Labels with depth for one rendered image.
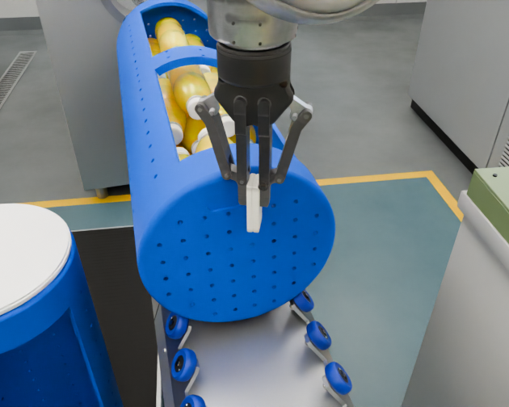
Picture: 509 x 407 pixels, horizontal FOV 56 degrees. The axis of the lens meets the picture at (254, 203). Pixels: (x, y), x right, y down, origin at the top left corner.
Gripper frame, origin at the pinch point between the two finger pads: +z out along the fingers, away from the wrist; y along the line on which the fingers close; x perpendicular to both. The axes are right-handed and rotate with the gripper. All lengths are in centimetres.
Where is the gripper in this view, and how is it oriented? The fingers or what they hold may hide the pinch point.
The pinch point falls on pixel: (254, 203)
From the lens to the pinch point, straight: 59.9
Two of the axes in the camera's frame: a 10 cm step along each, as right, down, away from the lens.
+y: 9.9, 0.9, -1.2
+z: 0.0, 8.1, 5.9
